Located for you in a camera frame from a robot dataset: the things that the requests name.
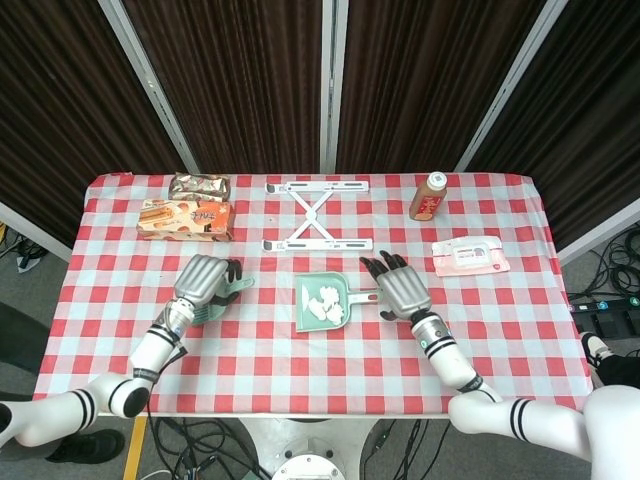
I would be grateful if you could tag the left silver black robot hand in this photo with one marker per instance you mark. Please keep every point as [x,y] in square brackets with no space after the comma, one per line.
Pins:
[200,277]

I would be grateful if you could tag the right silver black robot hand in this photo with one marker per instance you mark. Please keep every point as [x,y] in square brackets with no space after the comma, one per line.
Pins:
[405,290]

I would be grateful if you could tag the green plastic hand brush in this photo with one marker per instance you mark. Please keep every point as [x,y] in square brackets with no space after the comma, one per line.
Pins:
[205,315]

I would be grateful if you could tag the green plastic dustpan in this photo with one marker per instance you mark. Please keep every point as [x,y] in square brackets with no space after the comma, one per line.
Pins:
[306,287]

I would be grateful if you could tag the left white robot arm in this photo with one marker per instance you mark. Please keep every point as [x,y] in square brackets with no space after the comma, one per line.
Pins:
[150,350]

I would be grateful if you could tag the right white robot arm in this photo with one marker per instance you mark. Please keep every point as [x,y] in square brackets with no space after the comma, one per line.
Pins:
[450,360]

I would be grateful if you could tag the white folding laptop stand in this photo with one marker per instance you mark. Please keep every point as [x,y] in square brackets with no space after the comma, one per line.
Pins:
[310,215]

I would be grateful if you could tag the orange snack cake box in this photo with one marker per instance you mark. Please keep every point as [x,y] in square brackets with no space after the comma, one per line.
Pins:
[185,220]

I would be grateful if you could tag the pink wet wipes pack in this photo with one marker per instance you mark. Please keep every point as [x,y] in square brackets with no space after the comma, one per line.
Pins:
[470,256]

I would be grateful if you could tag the brown juice bottle white cap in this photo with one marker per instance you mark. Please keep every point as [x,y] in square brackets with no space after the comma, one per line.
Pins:
[426,202]

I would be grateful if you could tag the brown foil snack packet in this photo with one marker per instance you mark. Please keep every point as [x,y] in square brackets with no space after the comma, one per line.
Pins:
[200,186]

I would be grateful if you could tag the red white checkered tablecloth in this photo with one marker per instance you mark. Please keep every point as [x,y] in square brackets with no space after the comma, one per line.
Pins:
[300,370]

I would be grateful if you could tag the black power strip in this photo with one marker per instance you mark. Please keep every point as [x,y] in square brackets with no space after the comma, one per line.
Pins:
[600,305]

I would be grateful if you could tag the black shoe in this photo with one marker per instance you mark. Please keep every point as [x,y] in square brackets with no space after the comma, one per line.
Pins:
[95,445]

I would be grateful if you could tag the white black sneaker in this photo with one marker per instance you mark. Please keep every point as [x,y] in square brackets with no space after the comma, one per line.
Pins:
[595,347]

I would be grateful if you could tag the dark brown partition panel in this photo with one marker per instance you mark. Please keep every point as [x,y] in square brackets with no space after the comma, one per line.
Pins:
[590,100]
[415,75]
[60,100]
[240,75]

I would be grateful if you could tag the black trouser leg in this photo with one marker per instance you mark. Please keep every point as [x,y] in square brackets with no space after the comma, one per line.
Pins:
[622,370]

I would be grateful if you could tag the grey metal partition rail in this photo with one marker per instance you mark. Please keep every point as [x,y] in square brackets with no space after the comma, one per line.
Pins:
[35,232]
[600,232]

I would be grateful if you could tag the white pedestal base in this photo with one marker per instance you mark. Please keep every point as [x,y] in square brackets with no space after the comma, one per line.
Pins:
[310,435]

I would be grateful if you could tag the grey metal partition post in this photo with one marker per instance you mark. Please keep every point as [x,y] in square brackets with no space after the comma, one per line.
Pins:
[516,75]
[332,75]
[146,75]

